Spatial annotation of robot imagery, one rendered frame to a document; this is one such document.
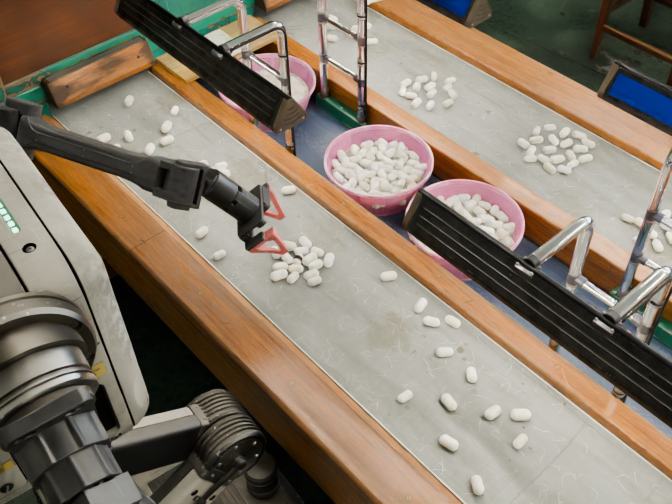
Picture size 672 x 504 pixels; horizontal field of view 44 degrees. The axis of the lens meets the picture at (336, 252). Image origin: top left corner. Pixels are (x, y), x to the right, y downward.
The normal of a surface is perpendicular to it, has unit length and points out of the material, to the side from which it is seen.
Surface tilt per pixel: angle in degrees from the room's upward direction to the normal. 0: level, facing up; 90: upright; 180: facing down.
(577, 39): 0
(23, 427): 20
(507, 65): 0
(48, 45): 90
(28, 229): 0
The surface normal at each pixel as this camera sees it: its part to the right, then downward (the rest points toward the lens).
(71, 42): 0.66, 0.54
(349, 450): -0.02, -0.68
